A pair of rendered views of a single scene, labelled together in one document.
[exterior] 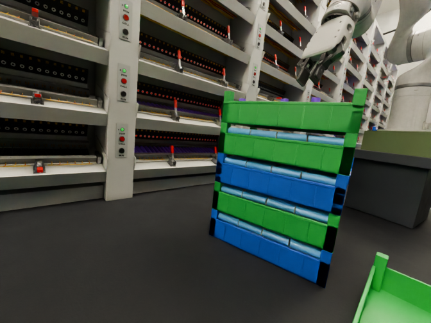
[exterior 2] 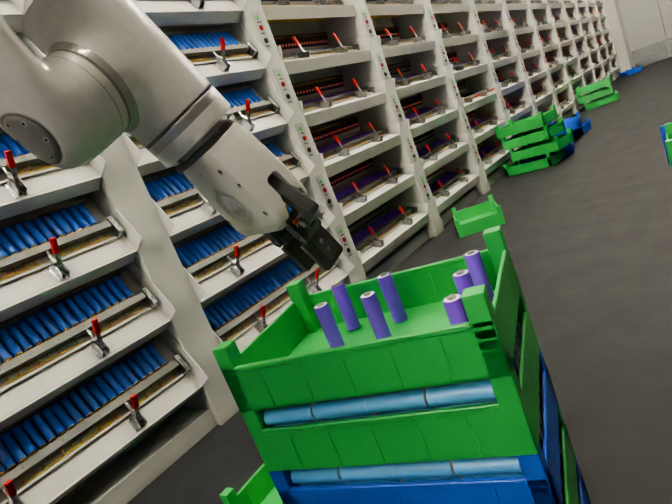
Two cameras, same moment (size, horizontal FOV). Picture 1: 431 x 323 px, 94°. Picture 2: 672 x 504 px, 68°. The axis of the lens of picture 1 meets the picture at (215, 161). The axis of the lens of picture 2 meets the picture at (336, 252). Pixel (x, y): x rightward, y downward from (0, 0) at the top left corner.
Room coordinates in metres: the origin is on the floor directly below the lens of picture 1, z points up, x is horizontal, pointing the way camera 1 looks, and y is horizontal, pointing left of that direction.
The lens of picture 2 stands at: (1.08, -0.26, 0.55)
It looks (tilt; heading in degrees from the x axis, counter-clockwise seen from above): 11 degrees down; 174
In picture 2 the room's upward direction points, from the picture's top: 22 degrees counter-clockwise
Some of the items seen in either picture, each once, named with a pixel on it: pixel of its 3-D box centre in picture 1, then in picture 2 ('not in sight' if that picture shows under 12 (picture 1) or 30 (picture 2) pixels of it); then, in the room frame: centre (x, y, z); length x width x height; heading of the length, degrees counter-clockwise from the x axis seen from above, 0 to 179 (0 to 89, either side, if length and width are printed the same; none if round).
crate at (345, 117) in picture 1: (291, 114); (373, 316); (0.54, -0.18, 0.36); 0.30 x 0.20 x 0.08; 56
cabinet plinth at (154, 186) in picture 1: (258, 170); not in sight; (1.53, -0.34, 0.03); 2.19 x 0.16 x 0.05; 133
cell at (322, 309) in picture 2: not in sight; (329, 327); (0.50, -0.23, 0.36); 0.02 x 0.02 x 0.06
